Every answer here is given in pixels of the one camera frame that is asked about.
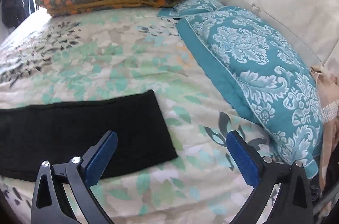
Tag floral leaf bedsheet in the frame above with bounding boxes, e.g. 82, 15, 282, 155
0, 4, 282, 224

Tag small teal damask pillow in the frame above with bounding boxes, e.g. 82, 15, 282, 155
157, 0, 223, 19

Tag black pants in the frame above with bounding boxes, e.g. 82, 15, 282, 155
1, 91, 178, 182

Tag cream tufted headboard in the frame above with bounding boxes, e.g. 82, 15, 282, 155
197, 0, 339, 76

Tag beige crumpled cloth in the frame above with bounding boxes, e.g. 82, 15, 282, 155
310, 64, 339, 193

